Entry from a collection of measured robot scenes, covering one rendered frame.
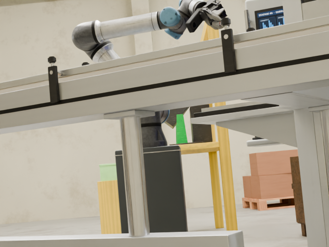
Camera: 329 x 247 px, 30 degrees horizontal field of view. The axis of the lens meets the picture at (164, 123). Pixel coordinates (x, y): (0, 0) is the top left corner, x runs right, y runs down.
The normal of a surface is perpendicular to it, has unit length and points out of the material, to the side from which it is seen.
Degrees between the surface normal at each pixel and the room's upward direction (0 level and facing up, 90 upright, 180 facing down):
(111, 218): 90
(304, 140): 90
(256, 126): 90
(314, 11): 90
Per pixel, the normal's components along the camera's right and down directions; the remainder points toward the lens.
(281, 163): 0.11, -0.08
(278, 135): -0.51, -0.02
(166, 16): -0.23, -0.05
